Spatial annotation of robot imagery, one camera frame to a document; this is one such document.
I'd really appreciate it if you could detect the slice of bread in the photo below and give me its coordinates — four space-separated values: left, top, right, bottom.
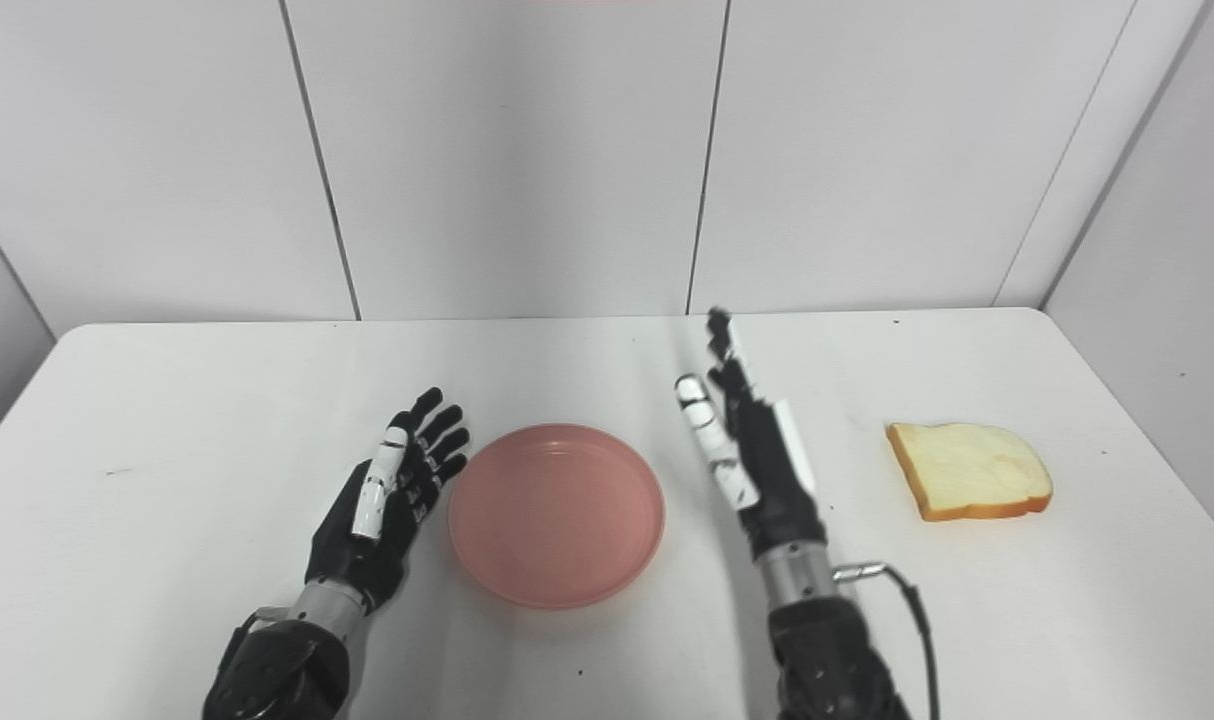
886 422 1054 523

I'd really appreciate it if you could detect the pink round plate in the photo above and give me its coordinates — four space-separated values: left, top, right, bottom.
447 424 667 610

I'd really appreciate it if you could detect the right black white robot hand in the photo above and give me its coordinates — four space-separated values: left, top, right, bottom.
675 309 830 562

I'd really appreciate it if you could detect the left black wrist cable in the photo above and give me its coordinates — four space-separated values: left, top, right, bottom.
214 606 293 701

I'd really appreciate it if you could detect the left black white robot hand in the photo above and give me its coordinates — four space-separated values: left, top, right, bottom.
305 387 471 615

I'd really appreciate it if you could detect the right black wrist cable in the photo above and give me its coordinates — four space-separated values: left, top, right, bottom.
833 562 942 720

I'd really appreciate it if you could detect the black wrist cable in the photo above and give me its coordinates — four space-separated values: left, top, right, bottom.
833 562 942 720
214 606 293 701

